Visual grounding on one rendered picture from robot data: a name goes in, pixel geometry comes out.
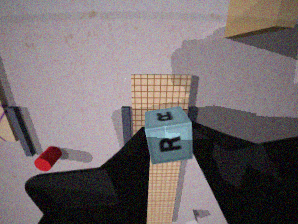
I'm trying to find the teal cube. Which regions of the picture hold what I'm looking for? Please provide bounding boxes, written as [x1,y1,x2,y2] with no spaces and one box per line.
[145,106,193,164]

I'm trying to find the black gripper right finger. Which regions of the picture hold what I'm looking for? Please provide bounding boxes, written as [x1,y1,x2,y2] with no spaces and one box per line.
[191,121,298,224]

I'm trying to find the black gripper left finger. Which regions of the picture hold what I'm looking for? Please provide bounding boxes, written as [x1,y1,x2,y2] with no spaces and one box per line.
[25,126,150,224]

